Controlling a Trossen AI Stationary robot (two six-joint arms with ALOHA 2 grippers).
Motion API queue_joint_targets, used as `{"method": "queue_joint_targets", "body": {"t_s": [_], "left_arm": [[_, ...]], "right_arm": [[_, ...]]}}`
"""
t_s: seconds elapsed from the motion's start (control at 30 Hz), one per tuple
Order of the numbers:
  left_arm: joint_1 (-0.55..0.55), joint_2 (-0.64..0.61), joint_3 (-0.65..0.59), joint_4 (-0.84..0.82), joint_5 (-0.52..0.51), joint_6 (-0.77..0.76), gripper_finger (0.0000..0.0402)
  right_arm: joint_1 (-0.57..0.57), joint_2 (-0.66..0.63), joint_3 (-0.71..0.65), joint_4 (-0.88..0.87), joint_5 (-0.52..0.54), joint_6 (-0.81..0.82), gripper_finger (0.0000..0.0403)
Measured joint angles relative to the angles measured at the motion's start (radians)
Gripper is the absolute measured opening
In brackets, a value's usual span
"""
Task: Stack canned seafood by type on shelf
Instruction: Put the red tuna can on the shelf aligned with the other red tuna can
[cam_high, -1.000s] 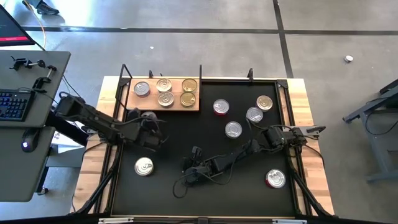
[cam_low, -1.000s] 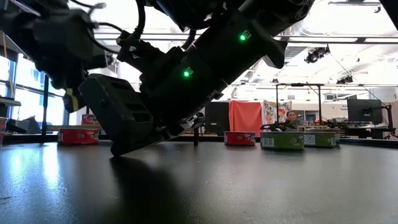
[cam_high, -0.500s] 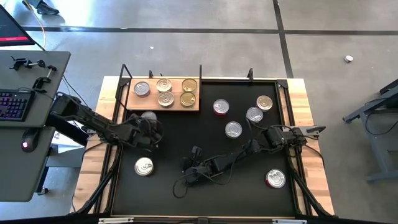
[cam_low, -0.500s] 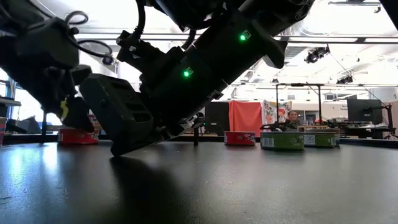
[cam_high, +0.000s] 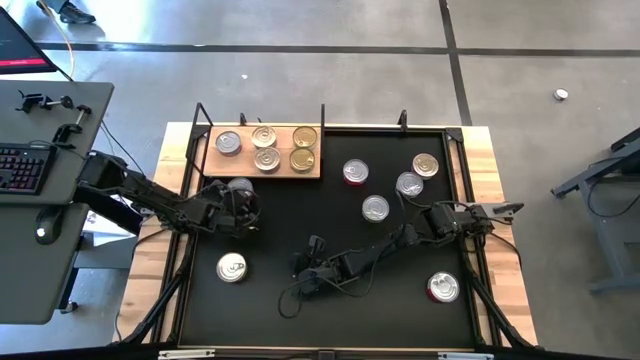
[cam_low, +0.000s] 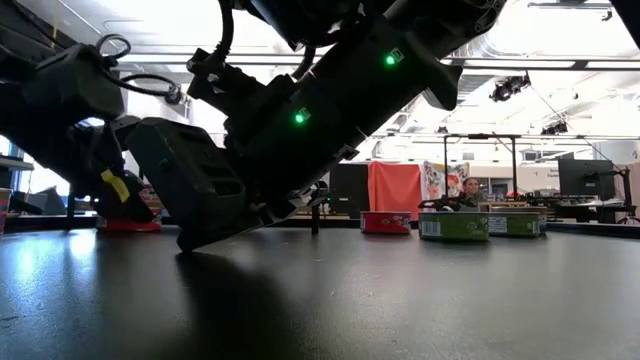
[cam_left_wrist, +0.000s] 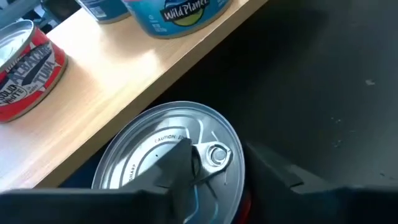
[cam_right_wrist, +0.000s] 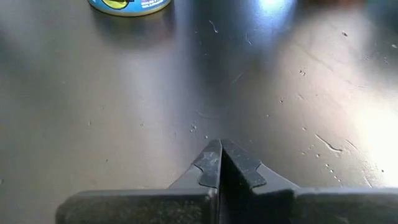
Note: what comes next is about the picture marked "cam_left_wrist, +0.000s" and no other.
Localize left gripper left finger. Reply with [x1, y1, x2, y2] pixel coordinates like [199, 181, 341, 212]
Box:
[0, 138, 195, 224]

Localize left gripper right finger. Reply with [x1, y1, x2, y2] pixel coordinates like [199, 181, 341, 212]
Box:
[244, 142, 398, 224]

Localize red albacore tuna can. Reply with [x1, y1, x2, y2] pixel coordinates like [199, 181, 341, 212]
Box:
[91, 100, 252, 224]
[0, 19, 68, 123]

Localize blue Wild Planet can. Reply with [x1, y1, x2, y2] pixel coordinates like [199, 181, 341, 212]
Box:
[75, 0, 131, 25]
[120, 0, 233, 40]

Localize wooden shelf board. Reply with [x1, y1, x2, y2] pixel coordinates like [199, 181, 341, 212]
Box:
[0, 0, 269, 191]

